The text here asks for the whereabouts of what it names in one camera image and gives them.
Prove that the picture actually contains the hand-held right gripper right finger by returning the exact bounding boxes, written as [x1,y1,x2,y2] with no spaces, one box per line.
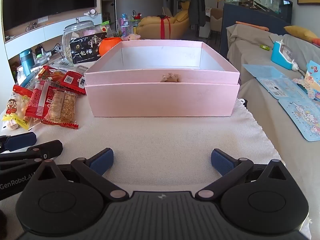
[195,149,288,202]

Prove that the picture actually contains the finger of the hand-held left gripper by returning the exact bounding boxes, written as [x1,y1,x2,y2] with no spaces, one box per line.
[0,140,63,172]
[0,132,37,154]

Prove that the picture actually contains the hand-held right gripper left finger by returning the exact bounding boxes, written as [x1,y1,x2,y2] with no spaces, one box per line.
[31,147,130,202]

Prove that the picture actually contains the clear biscuit packet red edges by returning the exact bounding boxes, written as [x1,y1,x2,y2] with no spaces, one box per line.
[41,88,79,130]

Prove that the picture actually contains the clear plastic snack packet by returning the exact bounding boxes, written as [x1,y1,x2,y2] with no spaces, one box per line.
[51,60,88,72]

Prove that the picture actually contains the pink gift box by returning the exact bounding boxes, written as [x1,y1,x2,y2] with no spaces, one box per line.
[84,39,241,117]

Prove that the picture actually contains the yellow cartoon snack packet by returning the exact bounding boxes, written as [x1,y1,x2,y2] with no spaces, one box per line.
[2,84,42,130]

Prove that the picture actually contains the red silver striped snack packet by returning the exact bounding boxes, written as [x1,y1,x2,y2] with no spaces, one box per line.
[24,80,57,120]

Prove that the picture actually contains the white woven table cloth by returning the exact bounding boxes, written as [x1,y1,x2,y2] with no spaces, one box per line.
[0,97,284,198]

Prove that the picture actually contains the small glass jar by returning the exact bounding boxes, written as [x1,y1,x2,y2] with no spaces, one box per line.
[15,65,27,85]

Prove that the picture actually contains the red snack packet white label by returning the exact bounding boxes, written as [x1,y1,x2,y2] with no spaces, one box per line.
[60,70,87,95]

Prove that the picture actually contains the red orange snack packet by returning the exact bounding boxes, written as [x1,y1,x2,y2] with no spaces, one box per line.
[37,65,67,85]

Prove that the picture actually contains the teal thermos bottle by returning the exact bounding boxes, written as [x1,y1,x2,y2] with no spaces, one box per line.
[19,49,34,77]

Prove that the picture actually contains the blue cartoon printed card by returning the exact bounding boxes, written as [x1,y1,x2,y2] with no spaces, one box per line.
[278,97,320,142]

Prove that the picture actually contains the light blue flat card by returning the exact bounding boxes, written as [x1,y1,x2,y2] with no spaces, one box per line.
[242,64,308,100]

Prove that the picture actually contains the black printed box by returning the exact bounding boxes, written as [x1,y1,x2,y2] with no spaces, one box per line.
[69,32,108,64]

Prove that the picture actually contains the white television cabinet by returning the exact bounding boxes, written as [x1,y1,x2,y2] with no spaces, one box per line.
[4,12,103,60]

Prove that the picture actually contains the large glass jar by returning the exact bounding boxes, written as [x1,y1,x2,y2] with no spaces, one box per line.
[62,17,97,63]

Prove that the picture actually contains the orange pumpkin bowl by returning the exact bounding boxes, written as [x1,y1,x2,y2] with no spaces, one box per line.
[99,37,124,57]

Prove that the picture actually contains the grey covered sofa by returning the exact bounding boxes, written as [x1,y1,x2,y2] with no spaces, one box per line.
[226,24,320,240]

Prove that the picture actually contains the blue white toy device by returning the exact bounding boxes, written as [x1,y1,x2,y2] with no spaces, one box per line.
[271,40,300,72]

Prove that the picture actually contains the blue picture books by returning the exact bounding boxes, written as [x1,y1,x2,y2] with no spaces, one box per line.
[292,60,320,100]

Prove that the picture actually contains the beige dining chair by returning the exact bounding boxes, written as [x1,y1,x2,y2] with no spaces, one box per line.
[209,8,224,40]

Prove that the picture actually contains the pink blue kids bottle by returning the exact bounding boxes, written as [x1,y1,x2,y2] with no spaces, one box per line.
[119,14,130,37]

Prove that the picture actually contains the black television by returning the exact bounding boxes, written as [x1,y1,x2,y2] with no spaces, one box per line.
[0,0,97,39]

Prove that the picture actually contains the yellow sofa red ribbon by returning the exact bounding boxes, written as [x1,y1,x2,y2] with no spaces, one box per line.
[138,1,190,40]

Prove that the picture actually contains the yellow cushion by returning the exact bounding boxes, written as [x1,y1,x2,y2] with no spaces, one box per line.
[284,25,319,43]

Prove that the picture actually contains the dark coat on rack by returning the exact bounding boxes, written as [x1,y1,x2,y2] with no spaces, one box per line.
[177,0,207,28]

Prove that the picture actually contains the glass fish tank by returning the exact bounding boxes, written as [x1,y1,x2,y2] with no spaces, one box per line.
[224,0,293,22]

